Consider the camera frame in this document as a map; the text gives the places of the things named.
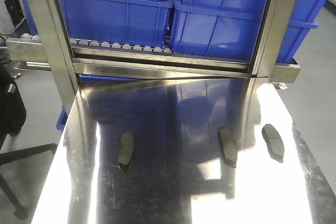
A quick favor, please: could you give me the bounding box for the dark brake pad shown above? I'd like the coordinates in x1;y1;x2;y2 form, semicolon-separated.
118;131;134;172
218;127;238;168
262;124;285;163

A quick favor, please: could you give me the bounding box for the right blue plastic bin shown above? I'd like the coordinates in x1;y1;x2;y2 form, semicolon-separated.
170;0;326;63

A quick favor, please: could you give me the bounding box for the blue plastic bin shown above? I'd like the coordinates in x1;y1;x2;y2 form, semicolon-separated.
56;106;68;131
170;0;326;63
12;0;175;48

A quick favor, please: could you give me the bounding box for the lower blue plastic bin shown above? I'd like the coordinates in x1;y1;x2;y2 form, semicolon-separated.
56;106;68;131

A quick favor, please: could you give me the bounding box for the left blue plastic bin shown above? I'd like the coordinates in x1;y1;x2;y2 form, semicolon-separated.
12;0;175;48

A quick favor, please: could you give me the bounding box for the black office chair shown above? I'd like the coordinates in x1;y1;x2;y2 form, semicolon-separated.
1;65;57;220

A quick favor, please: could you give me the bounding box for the stainless steel rack frame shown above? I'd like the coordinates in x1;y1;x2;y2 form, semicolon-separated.
7;0;301;111

